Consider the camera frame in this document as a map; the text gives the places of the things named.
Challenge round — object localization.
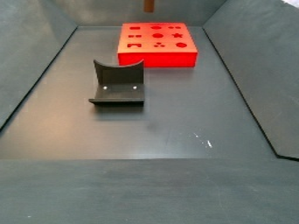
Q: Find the black curved holder stand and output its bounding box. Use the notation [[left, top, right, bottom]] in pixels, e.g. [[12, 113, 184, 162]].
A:
[[88, 60, 145, 105]]

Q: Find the brown oval peg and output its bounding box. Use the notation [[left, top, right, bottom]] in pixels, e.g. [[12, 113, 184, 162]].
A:
[[144, 0, 154, 12]]

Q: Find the red shape sorter block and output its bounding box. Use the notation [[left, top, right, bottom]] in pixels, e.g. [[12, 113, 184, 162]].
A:
[[116, 23, 198, 67]]

